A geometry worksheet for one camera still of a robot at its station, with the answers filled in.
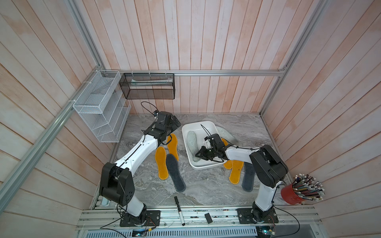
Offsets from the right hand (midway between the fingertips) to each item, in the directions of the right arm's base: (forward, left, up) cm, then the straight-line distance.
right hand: (195, 155), depth 94 cm
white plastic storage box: (+9, -4, +15) cm, 18 cm away
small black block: (-35, -6, -2) cm, 35 cm away
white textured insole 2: (+18, -23, -4) cm, 30 cm away
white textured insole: (+13, +3, -1) cm, 13 cm away
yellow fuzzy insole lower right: (-7, -25, -1) cm, 26 cm away
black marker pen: (-32, +8, -1) cm, 33 cm away
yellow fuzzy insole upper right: (-6, -20, -1) cm, 21 cm away
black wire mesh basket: (+42, +34, +24) cm, 59 cm away
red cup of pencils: (-23, -50, +13) cm, 57 cm away
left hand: (+10, +13, +18) cm, 24 cm away
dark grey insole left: (-12, +12, -2) cm, 17 cm away
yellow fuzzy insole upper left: (+9, +17, -3) cm, 19 cm away
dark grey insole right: (-16, -31, -4) cm, 35 cm away
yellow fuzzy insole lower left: (-1, +23, -2) cm, 23 cm away
